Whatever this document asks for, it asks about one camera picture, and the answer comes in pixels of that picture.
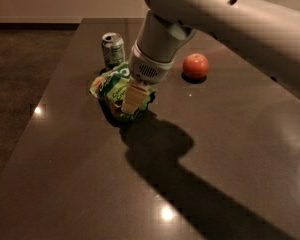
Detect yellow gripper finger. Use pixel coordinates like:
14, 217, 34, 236
121, 79, 148, 114

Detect green rice chip bag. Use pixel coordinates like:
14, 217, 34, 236
89, 62, 156, 123

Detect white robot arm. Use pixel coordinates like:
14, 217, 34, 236
122, 0, 300, 114

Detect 7up soda can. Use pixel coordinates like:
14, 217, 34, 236
101, 32, 126, 70

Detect red apple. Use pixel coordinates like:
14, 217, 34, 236
183, 53, 209, 80

